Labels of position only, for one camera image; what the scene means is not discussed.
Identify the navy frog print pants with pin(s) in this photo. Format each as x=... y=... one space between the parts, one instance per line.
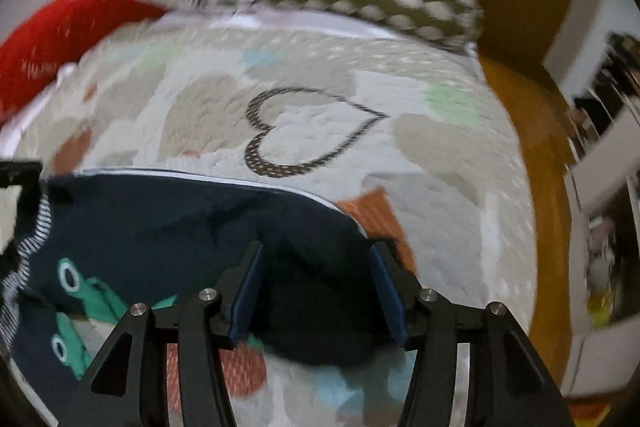
x=165 y=247

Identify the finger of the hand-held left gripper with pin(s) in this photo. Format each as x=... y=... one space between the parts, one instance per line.
x=20 y=172

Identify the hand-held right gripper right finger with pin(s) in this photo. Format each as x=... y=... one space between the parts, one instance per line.
x=389 y=302

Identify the heart print bedspread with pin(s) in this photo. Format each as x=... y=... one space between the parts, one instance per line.
x=310 y=117

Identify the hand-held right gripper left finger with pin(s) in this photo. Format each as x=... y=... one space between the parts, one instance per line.
x=245 y=302

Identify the cluttered white shelf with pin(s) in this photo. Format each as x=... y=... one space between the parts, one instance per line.
x=607 y=167

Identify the red plush blanket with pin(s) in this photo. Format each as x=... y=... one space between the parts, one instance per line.
x=75 y=32

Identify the wooden bed frame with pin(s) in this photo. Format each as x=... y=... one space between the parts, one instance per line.
x=540 y=167

